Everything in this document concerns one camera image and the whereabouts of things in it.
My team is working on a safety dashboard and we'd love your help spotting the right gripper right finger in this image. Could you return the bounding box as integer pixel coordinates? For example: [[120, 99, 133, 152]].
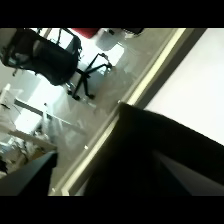
[[154, 155, 224, 197]]

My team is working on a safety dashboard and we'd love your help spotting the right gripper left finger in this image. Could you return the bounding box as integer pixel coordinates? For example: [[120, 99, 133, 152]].
[[0, 151, 59, 197]]

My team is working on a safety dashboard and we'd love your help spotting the black office chair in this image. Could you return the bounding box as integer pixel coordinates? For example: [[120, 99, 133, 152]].
[[0, 28, 114, 101]]

